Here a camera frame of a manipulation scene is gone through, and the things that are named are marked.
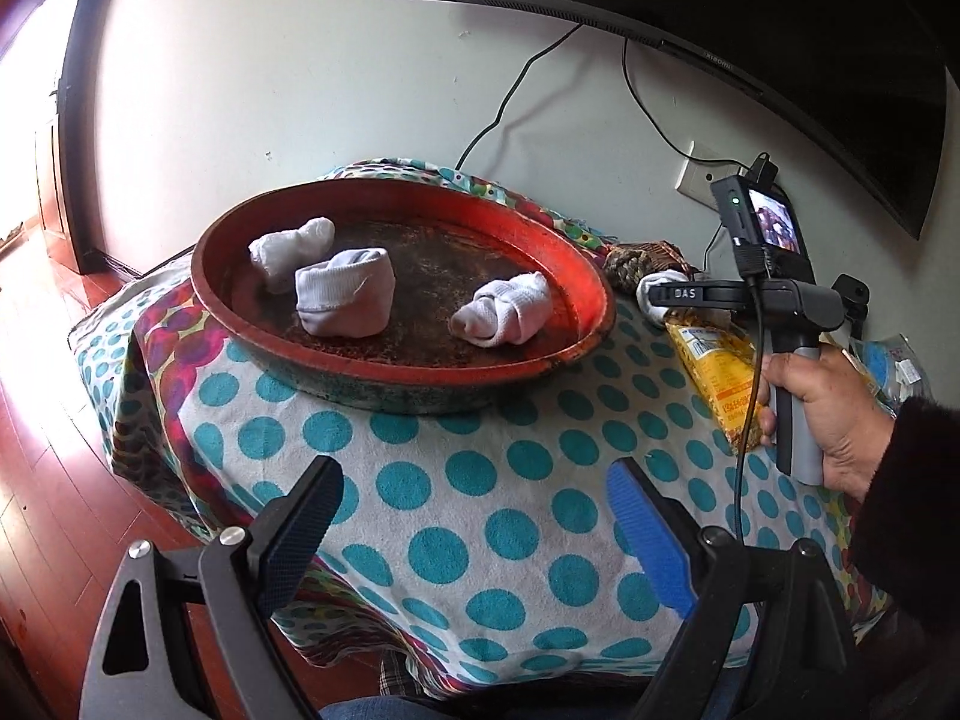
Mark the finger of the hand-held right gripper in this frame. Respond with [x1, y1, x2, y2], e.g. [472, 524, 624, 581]
[649, 279, 751, 328]

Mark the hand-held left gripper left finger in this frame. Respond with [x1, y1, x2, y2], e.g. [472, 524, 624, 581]
[79, 456, 344, 720]

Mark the person's right hand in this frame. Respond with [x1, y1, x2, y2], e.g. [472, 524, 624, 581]
[754, 345, 912, 500]

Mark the white sock bundle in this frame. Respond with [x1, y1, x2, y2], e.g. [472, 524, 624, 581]
[448, 272, 552, 350]

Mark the brown woven sock roll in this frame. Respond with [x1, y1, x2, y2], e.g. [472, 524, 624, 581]
[602, 240, 702, 293]

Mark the black television cable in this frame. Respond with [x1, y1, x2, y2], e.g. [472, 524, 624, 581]
[621, 36, 758, 170]
[456, 22, 584, 167]

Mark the white sock roll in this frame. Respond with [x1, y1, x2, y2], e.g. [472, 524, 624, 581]
[294, 247, 392, 338]

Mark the clear plastic packet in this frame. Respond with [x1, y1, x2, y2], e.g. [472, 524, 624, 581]
[855, 334, 931, 410]

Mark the teal polka dot cloth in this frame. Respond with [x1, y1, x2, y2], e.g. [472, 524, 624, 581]
[69, 157, 897, 698]

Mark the white wall socket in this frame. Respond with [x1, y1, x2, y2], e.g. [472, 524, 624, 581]
[675, 141, 751, 200]

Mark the small white sock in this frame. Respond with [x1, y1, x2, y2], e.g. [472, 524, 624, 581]
[636, 274, 676, 327]

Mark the round red tray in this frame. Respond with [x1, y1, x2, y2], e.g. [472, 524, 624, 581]
[190, 178, 617, 415]

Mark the yellow snack packet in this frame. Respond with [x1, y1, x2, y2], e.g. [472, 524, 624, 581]
[664, 311, 777, 455]

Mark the black television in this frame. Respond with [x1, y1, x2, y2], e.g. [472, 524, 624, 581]
[360, 0, 950, 241]

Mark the knotted white sock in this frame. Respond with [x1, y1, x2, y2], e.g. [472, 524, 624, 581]
[247, 216, 336, 295]

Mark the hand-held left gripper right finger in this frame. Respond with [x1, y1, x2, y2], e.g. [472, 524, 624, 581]
[606, 457, 871, 720]

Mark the plaid cloth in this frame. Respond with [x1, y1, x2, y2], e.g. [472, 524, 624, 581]
[379, 652, 421, 698]

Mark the dark door frame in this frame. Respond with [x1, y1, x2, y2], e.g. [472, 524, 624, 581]
[60, 0, 136, 275]

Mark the person's right forearm dark sleeve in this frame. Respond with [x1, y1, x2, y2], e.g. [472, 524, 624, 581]
[847, 397, 960, 646]

